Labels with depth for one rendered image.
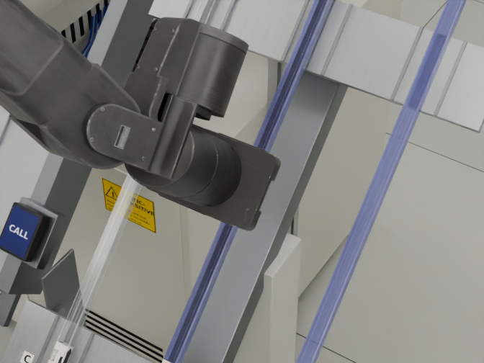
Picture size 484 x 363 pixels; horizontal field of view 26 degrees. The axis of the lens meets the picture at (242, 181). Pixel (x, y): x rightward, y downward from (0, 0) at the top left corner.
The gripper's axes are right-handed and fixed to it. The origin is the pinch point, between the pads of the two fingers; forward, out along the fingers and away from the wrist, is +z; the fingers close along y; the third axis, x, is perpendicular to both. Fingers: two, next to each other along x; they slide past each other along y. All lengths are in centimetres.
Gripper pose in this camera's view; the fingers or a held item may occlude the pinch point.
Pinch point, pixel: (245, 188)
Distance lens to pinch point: 94.8
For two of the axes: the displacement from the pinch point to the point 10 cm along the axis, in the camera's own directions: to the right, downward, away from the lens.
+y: -8.6, -3.5, 3.6
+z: 3.3, 1.5, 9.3
